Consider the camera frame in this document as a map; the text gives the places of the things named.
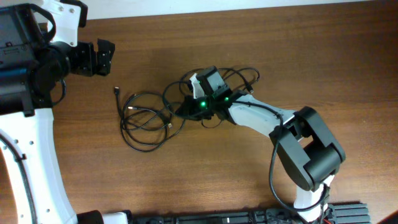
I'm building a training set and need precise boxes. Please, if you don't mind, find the thin black cable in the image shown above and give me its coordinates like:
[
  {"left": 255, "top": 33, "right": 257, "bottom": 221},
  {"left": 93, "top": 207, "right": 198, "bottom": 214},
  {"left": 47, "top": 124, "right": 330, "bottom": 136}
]
[{"left": 178, "top": 66, "right": 261, "bottom": 96}]

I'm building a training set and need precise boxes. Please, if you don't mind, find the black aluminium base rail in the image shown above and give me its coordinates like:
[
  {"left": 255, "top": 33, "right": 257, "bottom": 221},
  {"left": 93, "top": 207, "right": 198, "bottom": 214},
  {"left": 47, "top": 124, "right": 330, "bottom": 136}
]
[{"left": 132, "top": 203, "right": 371, "bottom": 224}]

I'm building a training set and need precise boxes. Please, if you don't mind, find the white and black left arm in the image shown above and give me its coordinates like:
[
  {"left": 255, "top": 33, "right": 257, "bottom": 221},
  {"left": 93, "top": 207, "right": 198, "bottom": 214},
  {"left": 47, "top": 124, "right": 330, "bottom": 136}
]
[{"left": 1, "top": 1, "right": 132, "bottom": 223}]

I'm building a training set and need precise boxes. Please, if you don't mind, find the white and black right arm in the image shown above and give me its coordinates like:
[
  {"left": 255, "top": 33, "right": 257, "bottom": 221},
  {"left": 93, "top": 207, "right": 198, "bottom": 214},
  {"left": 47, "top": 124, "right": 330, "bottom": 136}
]
[{"left": 176, "top": 90, "right": 346, "bottom": 223}]

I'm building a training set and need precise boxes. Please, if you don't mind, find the thick black USB cable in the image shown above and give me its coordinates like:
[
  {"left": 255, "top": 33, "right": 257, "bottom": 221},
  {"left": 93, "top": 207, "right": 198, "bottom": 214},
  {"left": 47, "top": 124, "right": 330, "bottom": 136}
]
[{"left": 113, "top": 86, "right": 187, "bottom": 153}]

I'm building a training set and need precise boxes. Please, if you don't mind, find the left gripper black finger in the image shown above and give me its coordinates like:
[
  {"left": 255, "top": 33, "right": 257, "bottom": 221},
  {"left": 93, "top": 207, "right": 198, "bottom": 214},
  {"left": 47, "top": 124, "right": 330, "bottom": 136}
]
[
  {"left": 97, "top": 39, "right": 115, "bottom": 58},
  {"left": 96, "top": 50, "right": 111, "bottom": 76}
]

